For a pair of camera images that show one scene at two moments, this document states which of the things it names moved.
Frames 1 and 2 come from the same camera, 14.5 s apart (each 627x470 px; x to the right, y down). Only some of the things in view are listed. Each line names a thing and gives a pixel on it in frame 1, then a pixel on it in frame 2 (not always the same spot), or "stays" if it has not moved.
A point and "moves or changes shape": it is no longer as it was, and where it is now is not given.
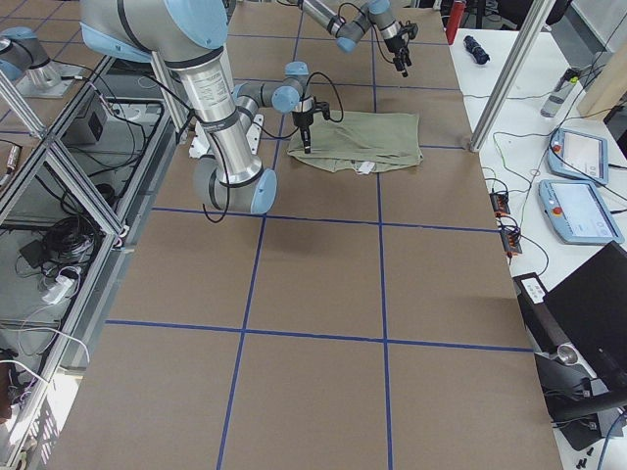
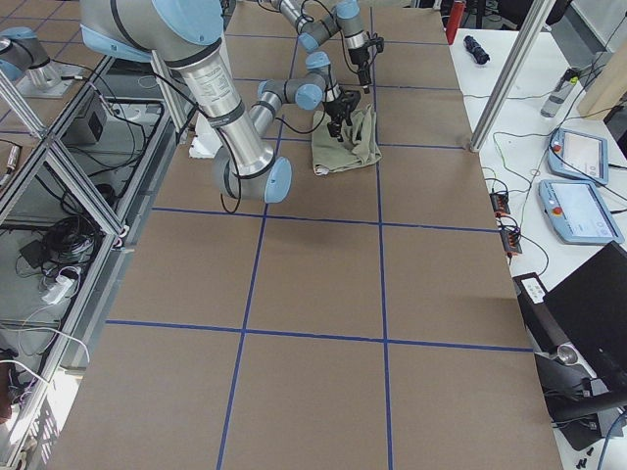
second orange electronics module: x=509 y=239 stays
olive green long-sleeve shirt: x=361 y=141 moves or changes shape
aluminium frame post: x=536 y=20 stays
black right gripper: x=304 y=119 → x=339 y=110
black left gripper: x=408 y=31 → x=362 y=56
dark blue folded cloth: x=476 y=51 stays
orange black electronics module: x=500 y=204 stays
